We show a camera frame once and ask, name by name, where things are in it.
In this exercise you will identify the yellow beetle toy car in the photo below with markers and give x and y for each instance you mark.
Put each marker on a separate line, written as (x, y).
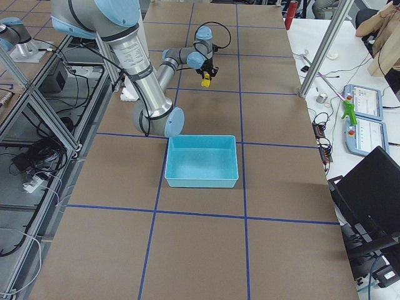
(206, 80)

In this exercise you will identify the reacher grabber tool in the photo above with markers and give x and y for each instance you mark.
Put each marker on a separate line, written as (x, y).
(347, 104)

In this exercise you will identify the teach pendant tablet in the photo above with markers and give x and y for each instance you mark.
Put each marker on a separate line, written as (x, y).
(365, 136)
(367, 101)

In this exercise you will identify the red cylinder tube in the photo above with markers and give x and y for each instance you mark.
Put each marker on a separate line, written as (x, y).
(290, 14)

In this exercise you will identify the small silver metal cylinder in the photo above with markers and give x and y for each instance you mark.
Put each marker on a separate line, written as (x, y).
(321, 98)

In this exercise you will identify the near teach pendant tablet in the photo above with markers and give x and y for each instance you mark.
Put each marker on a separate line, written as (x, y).
(365, 136)

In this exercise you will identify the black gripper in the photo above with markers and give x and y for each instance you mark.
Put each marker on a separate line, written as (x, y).
(206, 68)

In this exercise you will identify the aluminium frame post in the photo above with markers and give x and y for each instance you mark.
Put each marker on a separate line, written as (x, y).
(325, 45)

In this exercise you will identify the black orange electronics board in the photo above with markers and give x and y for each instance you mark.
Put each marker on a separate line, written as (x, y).
(323, 143)

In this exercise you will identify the black laptop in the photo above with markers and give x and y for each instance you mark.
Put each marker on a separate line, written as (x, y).
(368, 198)

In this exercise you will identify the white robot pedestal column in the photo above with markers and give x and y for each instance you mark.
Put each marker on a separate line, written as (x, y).
(128, 92)

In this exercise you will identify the far teach pendant tablet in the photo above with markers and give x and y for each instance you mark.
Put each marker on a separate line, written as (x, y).
(367, 101)

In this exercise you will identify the light blue plastic bin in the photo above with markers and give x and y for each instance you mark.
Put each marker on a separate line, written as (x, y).
(202, 161)

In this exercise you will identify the seated person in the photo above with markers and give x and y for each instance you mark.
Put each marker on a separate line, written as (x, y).
(368, 22)

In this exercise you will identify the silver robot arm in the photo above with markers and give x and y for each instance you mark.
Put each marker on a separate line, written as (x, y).
(117, 23)

